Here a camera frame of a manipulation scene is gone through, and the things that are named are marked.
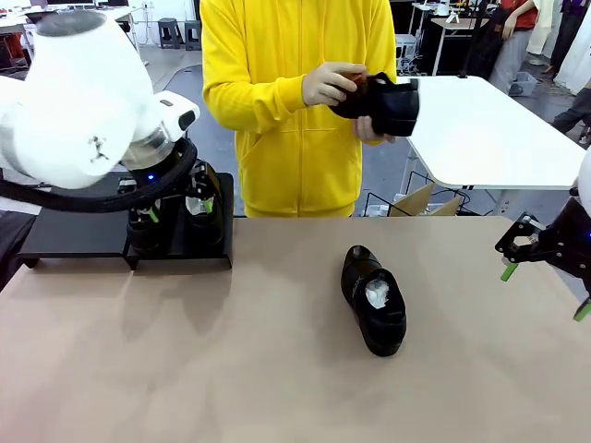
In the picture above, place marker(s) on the person torso yellow hoodie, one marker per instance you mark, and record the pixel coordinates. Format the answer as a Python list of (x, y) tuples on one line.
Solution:
[(295, 175)]

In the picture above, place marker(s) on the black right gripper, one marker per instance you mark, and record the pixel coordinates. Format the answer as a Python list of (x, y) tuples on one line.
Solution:
[(575, 240)]

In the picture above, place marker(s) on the person's left forearm yellow sleeve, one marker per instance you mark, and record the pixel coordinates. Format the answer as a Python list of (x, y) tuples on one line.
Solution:
[(381, 140)]

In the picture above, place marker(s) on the seated person dark trousers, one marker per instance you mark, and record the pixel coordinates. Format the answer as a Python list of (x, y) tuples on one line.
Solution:
[(575, 113)]

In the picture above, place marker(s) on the person's right hand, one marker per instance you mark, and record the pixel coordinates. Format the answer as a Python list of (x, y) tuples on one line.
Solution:
[(323, 87)]

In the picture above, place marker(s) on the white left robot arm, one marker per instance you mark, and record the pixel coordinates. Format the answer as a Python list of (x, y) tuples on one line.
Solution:
[(69, 92)]

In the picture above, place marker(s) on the grey plastic stool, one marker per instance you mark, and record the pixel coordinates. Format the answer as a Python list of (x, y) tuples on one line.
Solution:
[(169, 32), (193, 34)]

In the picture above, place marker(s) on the white side table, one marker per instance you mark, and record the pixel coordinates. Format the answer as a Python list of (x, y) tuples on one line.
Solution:
[(485, 129)]

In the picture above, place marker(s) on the black panel desk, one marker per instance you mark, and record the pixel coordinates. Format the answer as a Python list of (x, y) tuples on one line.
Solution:
[(461, 46)]

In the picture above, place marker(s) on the person's left hand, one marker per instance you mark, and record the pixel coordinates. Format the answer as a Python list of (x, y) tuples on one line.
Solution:
[(367, 129)]

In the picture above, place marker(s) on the clear plastic bin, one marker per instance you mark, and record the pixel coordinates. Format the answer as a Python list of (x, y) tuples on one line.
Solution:
[(524, 85)]

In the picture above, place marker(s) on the black shoe stand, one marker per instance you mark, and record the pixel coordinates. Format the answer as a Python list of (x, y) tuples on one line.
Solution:
[(74, 235), (177, 251)]

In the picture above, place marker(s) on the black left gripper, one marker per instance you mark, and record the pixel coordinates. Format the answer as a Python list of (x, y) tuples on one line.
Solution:
[(152, 177)]

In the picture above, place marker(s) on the person's right forearm yellow sleeve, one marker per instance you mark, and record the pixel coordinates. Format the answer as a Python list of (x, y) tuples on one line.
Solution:
[(258, 101)]

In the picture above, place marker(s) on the person in red top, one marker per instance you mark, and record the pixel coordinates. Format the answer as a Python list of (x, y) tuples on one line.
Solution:
[(512, 55)]

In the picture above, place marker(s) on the white paper wad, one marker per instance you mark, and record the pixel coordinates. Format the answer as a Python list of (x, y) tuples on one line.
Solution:
[(195, 205), (378, 293)]

